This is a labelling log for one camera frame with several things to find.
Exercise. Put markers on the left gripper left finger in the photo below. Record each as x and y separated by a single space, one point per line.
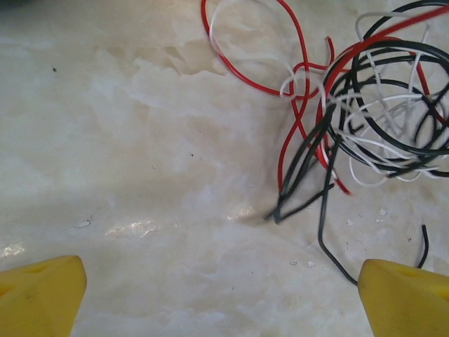
35 302

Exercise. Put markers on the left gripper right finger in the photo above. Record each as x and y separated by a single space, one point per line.
410 305

